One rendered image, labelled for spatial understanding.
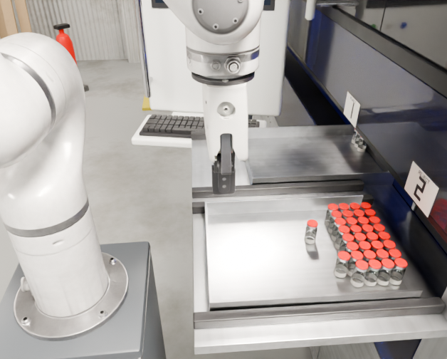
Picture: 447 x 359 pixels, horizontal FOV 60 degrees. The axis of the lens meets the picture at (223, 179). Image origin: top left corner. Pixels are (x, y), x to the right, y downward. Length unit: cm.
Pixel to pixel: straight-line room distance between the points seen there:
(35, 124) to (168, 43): 99
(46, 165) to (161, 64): 93
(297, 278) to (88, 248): 35
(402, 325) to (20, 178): 60
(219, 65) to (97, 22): 465
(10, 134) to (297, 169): 71
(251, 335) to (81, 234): 30
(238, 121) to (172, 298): 144
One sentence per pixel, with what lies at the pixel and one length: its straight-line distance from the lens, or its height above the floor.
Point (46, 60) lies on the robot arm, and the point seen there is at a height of 126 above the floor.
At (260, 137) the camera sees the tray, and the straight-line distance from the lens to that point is 113.
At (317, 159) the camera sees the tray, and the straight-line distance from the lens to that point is 105.
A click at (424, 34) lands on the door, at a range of 78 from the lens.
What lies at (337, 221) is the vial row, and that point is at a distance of 77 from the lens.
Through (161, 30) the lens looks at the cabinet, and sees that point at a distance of 141.
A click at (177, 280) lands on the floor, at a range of 189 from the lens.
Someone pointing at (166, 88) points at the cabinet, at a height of 89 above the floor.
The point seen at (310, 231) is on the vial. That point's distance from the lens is 76.
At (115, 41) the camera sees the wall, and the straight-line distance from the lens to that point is 507.
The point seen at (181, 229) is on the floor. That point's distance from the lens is 214.
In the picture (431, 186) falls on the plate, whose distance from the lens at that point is 72.
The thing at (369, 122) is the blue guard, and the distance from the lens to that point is 93.
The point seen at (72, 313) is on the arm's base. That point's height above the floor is 88.
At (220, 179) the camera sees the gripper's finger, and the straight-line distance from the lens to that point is 52.
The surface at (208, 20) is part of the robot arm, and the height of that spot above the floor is 134.
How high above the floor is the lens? 140
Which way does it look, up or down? 34 degrees down
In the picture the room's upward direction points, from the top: straight up
